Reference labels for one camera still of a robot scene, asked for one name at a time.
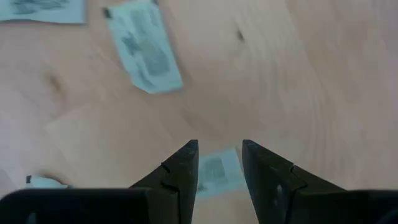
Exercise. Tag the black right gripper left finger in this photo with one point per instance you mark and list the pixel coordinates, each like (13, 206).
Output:
(174, 186)

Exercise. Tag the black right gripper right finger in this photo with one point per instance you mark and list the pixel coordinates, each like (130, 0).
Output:
(273, 193)

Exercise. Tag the pale green sweetener packet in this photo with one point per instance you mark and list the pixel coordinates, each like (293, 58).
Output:
(43, 11)
(217, 171)
(46, 183)
(146, 53)

